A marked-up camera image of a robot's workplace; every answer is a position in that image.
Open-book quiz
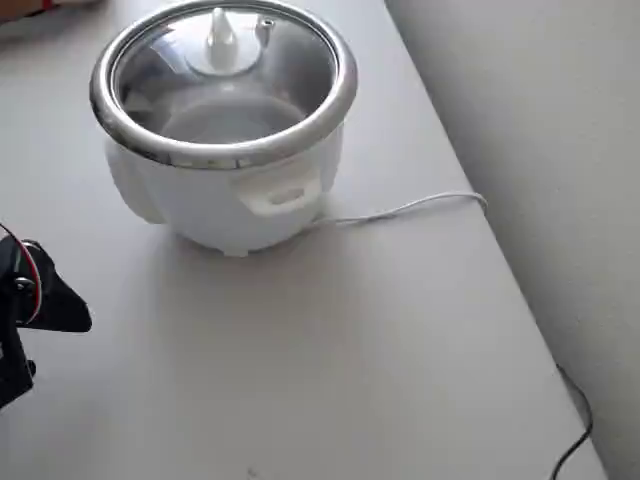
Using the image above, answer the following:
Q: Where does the glass lid with white knob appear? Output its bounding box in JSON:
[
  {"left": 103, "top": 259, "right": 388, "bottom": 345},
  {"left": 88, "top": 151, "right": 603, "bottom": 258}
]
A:
[{"left": 110, "top": 0, "right": 337, "bottom": 147}]

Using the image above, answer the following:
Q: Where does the stainless steel inner pot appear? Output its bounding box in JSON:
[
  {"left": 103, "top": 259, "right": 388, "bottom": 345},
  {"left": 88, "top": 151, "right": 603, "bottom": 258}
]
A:
[{"left": 117, "top": 9, "right": 334, "bottom": 146}]

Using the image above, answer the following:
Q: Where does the red wire on gripper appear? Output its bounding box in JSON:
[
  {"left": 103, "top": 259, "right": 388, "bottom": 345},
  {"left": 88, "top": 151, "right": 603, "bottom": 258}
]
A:
[{"left": 0, "top": 223, "right": 47, "bottom": 324}]

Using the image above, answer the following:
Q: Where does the white power cord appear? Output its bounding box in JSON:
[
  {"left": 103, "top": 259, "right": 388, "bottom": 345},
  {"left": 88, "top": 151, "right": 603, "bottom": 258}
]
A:
[{"left": 315, "top": 191, "right": 489, "bottom": 227}]

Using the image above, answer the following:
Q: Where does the thin black cable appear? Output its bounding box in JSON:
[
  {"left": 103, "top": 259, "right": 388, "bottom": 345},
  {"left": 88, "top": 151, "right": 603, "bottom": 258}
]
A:
[{"left": 551, "top": 363, "right": 595, "bottom": 480}]

